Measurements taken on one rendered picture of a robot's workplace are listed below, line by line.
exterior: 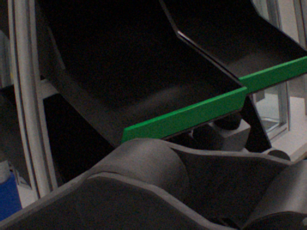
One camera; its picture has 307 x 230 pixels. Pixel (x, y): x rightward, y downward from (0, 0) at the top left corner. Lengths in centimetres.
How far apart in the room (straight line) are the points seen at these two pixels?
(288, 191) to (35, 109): 37
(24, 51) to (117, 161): 30
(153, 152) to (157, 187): 3
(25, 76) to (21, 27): 5
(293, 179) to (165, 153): 6
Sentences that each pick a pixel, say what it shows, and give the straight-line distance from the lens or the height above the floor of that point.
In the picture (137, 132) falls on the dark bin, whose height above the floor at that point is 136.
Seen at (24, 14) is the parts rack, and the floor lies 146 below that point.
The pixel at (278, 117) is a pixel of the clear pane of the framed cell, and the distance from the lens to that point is 204.
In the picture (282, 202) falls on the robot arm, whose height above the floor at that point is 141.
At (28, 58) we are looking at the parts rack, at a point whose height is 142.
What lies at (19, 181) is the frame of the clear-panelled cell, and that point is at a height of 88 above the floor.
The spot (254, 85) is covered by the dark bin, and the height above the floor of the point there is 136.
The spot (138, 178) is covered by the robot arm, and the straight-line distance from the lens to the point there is 30.
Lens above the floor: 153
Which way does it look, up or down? 16 degrees down
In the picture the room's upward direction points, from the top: 7 degrees counter-clockwise
